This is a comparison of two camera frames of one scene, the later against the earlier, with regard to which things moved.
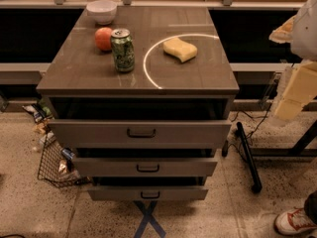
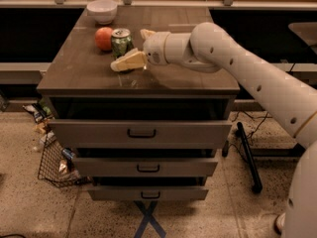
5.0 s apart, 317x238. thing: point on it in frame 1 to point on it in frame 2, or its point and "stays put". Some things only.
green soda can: (123, 50) stays put
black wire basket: (55, 167) stays put
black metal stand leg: (254, 176) stays put
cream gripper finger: (284, 33) to (155, 46)
